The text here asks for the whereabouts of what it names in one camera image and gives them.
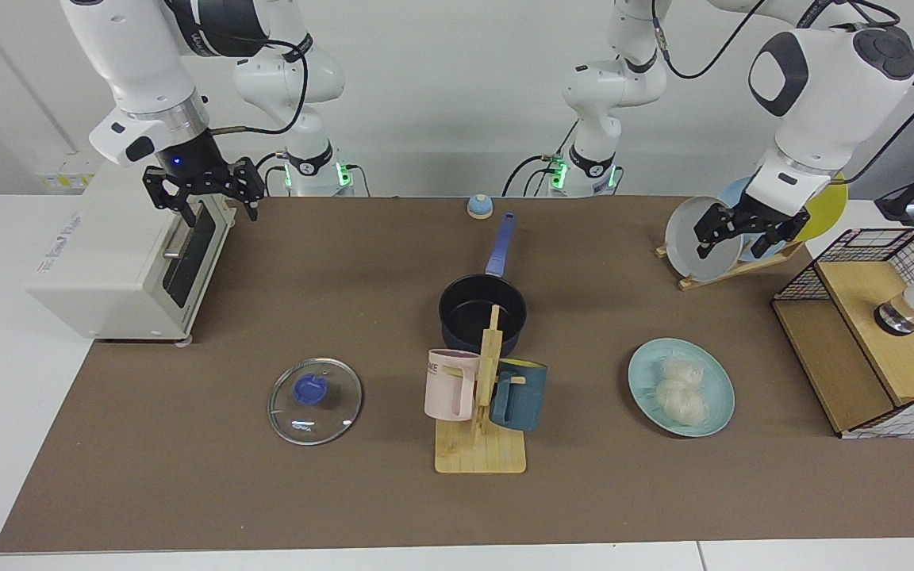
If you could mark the glass lid with blue knob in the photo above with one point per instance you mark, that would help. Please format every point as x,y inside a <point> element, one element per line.
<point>322,420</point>

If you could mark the grey plate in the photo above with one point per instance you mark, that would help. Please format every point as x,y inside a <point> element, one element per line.
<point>679,238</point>

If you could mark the light blue plate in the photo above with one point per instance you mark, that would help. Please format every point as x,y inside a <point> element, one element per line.
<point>735,194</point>

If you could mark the wooden plate rack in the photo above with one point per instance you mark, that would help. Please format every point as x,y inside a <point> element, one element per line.
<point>711,279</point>

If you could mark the yellow plate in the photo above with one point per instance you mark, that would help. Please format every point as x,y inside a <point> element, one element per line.
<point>826,210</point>

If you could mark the teal plate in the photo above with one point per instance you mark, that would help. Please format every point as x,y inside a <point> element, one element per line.
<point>643,381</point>

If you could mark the pale toaster oven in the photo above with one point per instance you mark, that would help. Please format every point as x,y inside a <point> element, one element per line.
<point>108,270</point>

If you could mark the small blue round thing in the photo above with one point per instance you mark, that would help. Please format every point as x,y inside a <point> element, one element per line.
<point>479,208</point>

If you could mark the dark blue cup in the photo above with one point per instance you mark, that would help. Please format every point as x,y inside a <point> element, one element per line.
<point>524,396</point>

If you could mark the pink cup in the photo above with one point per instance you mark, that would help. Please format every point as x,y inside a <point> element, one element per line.
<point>445,392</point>

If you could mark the brown table cloth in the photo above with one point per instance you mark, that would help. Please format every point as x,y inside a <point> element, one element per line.
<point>266,492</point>

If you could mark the wooden cup stand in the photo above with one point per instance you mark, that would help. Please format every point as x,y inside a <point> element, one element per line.
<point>481,452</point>

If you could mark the wall outlet with yellow labels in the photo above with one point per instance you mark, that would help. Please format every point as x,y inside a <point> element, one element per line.
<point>68,170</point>

